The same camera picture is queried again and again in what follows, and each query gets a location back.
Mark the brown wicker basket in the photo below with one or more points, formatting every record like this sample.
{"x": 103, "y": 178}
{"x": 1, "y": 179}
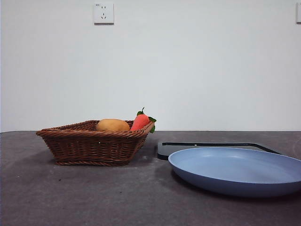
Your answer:
{"x": 94, "y": 148}

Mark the yellow-brown potato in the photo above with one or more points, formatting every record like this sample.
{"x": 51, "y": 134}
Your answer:
{"x": 113, "y": 125}

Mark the orange toy carrot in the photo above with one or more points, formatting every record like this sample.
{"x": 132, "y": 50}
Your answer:
{"x": 140, "y": 122}

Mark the blue frying pan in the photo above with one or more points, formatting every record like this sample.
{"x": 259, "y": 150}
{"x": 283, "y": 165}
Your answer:
{"x": 235, "y": 169}

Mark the white wall socket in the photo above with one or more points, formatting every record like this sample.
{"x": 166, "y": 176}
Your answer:
{"x": 104, "y": 13}

